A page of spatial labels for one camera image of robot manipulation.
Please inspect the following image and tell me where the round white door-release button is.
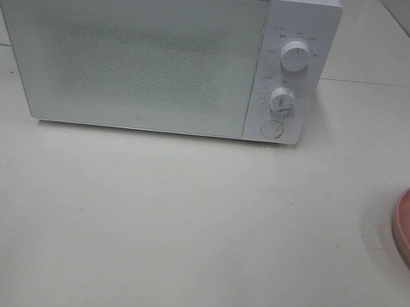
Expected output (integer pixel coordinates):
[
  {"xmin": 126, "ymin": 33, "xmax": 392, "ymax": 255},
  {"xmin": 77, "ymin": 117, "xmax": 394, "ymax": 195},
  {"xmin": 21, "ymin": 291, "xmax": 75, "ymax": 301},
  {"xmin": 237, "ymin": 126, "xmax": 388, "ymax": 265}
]
[{"xmin": 261, "ymin": 120, "xmax": 284, "ymax": 139}]

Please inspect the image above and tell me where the white microwave door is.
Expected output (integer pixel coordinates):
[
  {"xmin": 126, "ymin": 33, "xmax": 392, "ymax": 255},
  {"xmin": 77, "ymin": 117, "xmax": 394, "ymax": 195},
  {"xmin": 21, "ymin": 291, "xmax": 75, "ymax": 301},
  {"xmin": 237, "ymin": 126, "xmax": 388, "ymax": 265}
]
[{"xmin": 0, "ymin": 0, "xmax": 269, "ymax": 138}]

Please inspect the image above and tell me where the lower white timer knob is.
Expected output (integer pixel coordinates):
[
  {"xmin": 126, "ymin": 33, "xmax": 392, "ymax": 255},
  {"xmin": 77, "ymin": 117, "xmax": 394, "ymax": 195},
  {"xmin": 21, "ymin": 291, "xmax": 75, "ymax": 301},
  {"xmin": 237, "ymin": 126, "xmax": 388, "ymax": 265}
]
[{"xmin": 269, "ymin": 87, "xmax": 296, "ymax": 114}]

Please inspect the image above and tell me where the upper white power knob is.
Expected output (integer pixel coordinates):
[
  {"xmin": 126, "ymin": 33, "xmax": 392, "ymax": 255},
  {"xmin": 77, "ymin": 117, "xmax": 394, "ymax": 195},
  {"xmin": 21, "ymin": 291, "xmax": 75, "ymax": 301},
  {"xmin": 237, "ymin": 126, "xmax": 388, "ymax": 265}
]
[{"xmin": 279, "ymin": 39, "xmax": 311, "ymax": 73}]

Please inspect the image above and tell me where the white microwave oven body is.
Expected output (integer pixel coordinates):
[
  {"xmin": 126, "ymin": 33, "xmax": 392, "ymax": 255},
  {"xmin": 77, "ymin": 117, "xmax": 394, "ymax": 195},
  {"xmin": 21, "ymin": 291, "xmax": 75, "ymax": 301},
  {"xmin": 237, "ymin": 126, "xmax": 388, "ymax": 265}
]
[{"xmin": 0, "ymin": 0, "xmax": 343, "ymax": 145}]

